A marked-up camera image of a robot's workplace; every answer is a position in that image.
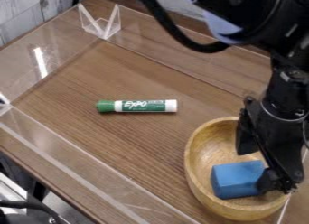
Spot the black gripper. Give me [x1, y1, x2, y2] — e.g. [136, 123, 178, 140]
[235, 97, 309, 194]

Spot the blue foam block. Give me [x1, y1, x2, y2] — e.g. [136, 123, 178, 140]
[210, 160, 265, 200]

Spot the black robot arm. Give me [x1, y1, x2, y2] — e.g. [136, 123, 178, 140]
[190, 0, 309, 193]

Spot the brown wooden bowl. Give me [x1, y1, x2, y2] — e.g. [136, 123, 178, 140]
[184, 117, 289, 222]

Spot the green Expo marker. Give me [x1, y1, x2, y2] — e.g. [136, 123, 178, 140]
[96, 99, 178, 113]

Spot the clear acrylic tray wall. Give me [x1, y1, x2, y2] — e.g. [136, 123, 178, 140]
[0, 3, 309, 224]

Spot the clear acrylic corner bracket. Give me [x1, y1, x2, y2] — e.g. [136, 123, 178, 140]
[77, 4, 120, 40]

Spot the black cable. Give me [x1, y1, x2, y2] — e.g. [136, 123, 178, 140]
[131, 0, 233, 54]

